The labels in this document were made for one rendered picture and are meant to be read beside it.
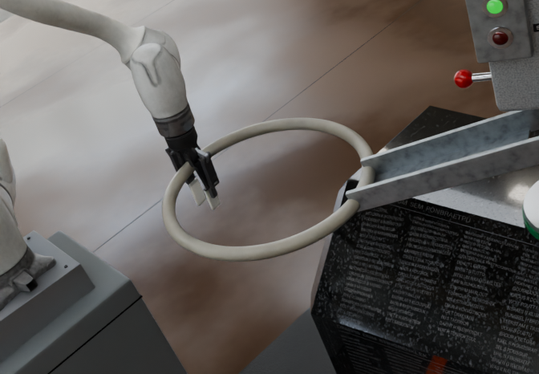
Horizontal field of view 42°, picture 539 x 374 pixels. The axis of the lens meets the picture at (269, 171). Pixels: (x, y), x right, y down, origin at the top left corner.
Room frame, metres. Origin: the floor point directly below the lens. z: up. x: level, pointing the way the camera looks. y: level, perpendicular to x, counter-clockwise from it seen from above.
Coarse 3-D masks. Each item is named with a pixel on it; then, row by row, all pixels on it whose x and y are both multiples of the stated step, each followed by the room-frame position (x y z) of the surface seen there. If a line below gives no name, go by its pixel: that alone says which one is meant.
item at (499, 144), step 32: (480, 128) 1.11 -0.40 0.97; (512, 128) 1.08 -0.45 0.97; (384, 160) 1.23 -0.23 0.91; (416, 160) 1.19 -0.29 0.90; (448, 160) 1.13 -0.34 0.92; (480, 160) 1.01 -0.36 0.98; (512, 160) 0.98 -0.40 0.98; (352, 192) 1.16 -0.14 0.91; (384, 192) 1.12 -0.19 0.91; (416, 192) 1.09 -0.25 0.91
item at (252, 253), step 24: (288, 120) 1.54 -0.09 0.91; (312, 120) 1.50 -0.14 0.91; (216, 144) 1.55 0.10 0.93; (360, 144) 1.34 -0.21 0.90; (192, 168) 1.49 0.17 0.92; (168, 192) 1.41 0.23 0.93; (168, 216) 1.32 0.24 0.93; (336, 216) 1.13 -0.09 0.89; (192, 240) 1.21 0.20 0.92; (288, 240) 1.11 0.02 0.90; (312, 240) 1.10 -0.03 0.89
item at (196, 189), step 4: (196, 180) 1.54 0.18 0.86; (192, 184) 1.53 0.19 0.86; (196, 184) 1.54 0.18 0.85; (192, 188) 1.53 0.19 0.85; (196, 188) 1.53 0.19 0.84; (200, 188) 1.54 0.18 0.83; (192, 192) 1.53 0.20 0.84; (196, 192) 1.53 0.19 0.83; (200, 192) 1.54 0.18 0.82; (196, 196) 1.53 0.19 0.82; (200, 196) 1.54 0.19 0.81; (204, 196) 1.54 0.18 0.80; (196, 200) 1.53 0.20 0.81; (200, 200) 1.53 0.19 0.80; (204, 200) 1.54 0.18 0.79; (200, 204) 1.53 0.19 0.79
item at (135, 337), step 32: (96, 256) 1.48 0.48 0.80; (96, 288) 1.35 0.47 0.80; (128, 288) 1.33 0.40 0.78; (64, 320) 1.28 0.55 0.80; (96, 320) 1.28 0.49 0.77; (128, 320) 1.31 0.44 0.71; (32, 352) 1.22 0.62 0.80; (64, 352) 1.23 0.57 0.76; (96, 352) 1.26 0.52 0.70; (128, 352) 1.29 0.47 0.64; (160, 352) 1.32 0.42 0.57
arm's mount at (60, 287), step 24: (24, 240) 1.57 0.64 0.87; (72, 264) 1.37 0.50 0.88; (48, 288) 1.32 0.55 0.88; (72, 288) 1.34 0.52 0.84; (0, 312) 1.29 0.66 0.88; (24, 312) 1.28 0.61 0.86; (48, 312) 1.30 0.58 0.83; (0, 336) 1.25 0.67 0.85; (24, 336) 1.27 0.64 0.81; (0, 360) 1.23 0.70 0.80
